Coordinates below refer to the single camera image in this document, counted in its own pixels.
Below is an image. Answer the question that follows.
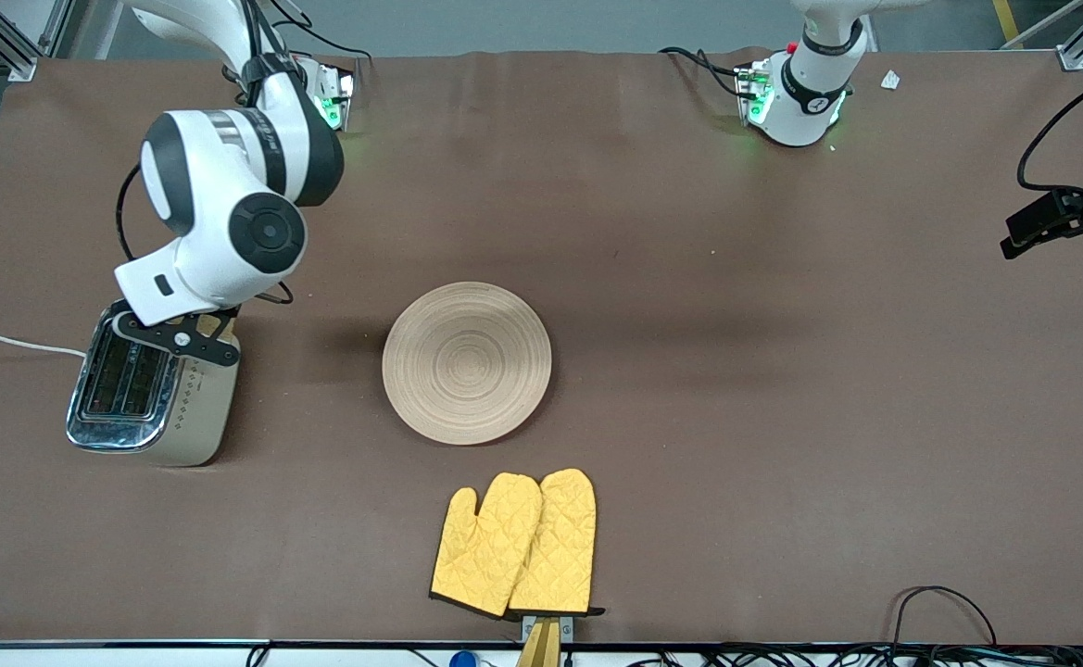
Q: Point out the beige chrome two-slot toaster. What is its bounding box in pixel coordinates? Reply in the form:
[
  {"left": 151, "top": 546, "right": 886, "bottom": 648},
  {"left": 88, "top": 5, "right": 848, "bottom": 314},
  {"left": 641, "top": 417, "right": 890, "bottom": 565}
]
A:
[{"left": 66, "top": 298, "right": 242, "bottom": 468}]

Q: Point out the black base cable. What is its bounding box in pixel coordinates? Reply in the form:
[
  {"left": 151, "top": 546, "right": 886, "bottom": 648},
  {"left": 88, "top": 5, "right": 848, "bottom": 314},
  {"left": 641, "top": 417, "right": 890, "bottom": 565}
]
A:
[
  {"left": 263, "top": 0, "right": 375, "bottom": 66},
  {"left": 658, "top": 45, "right": 748, "bottom": 97}
]

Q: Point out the yellow quilted oven mitt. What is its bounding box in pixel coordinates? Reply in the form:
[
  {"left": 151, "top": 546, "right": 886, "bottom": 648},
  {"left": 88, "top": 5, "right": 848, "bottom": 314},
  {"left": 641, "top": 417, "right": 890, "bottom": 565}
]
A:
[
  {"left": 508, "top": 468, "right": 606, "bottom": 618},
  {"left": 429, "top": 472, "right": 544, "bottom": 620}
]

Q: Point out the white toaster power cord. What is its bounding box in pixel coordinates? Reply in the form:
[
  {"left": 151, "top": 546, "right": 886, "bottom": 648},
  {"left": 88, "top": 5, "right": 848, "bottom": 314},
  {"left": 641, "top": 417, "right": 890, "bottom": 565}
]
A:
[{"left": 0, "top": 333, "right": 88, "bottom": 359}]

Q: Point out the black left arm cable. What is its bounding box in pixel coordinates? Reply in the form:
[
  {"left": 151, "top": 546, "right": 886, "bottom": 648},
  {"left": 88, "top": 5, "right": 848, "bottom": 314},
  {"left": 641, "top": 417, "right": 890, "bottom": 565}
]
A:
[{"left": 1016, "top": 63, "right": 1083, "bottom": 194}]

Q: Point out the black right base cable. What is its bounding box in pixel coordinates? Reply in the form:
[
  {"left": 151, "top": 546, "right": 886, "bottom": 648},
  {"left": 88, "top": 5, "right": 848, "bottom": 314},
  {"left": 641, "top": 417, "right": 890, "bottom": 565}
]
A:
[{"left": 263, "top": 0, "right": 375, "bottom": 66}]

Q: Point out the black looped table-edge cable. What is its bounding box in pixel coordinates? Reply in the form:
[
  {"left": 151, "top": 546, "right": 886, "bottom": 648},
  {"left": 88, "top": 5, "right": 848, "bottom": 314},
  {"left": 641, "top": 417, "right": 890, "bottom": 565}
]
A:
[{"left": 891, "top": 585, "right": 999, "bottom": 649}]

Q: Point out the round light wooden plate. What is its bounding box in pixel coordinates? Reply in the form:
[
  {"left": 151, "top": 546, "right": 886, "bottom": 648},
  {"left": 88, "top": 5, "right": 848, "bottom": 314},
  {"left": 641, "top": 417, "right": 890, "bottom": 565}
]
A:
[{"left": 382, "top": 281, "right": 554, "bottom": 447}]

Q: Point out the black left base cable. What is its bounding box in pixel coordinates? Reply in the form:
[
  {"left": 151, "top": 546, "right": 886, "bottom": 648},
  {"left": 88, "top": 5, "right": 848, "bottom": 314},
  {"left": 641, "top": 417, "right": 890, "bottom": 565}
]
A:
[{"left": 658, "top": 45, "right": 748, "bottom": 97}]

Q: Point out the small metal bracket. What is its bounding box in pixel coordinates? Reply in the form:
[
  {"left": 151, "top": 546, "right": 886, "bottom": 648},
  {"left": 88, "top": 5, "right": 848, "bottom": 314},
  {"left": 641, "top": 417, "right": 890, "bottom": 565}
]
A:
[{"left": 521, "top": 614, "right": 575, "bottom": 644}]

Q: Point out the black cable bundle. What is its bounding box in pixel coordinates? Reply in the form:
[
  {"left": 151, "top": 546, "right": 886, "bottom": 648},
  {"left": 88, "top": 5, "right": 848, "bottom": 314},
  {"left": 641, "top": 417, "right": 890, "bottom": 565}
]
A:
[{"left": 560, "top": 643, "right": 1083, "bottom": 667}]

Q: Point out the wooden stick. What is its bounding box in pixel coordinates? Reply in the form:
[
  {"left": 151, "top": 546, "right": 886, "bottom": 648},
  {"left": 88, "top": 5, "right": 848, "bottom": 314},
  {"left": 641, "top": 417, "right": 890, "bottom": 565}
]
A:
[{"left": 515, "top": 618, "right": 562, "bottom": 667}]

